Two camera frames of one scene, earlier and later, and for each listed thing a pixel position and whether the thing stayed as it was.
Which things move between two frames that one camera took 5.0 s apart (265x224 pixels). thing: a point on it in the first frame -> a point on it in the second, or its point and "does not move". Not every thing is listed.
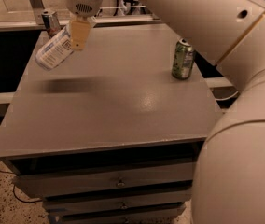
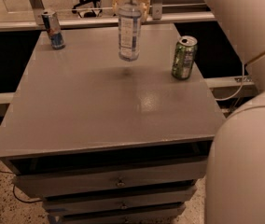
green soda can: [183, 59] does not move
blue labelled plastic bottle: [58, 49] -> [129, 31]
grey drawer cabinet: [109, 135] does not move
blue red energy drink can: [50, 21] does not move
